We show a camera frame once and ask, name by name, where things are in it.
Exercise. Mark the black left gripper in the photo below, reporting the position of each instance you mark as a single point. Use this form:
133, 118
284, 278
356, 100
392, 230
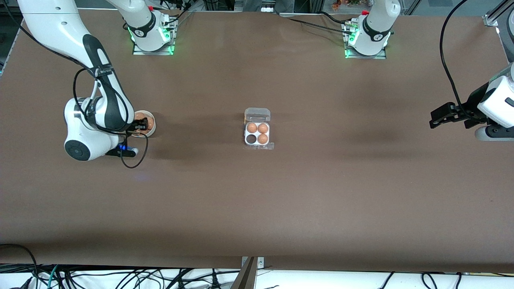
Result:
473, 103

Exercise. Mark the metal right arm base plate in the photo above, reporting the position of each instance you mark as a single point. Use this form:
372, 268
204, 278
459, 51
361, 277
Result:
152, 53

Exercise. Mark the small metal bracket plate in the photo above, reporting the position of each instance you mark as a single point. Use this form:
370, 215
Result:
261, 263

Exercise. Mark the white round bowl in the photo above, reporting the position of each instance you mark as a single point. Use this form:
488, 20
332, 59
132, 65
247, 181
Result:
153, 132

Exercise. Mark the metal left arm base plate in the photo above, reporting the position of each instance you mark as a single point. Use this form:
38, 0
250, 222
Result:
365, 57

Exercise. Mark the orange object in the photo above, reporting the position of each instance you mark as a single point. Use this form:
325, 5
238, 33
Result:
336, 5

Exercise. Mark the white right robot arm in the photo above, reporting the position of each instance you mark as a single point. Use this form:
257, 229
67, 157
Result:
52, 24

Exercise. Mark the clear plastic egg box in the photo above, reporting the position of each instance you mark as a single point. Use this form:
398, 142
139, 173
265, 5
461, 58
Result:
257, 114

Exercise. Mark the clear tape strip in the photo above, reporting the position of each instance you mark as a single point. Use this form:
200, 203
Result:
271, 147

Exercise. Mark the aluminium profile corner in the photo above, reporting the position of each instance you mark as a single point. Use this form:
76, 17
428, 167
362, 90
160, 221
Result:
498, 14

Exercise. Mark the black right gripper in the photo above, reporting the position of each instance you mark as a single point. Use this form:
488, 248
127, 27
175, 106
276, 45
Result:
140, 127

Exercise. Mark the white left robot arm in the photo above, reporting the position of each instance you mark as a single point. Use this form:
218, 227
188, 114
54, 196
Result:
375, 28

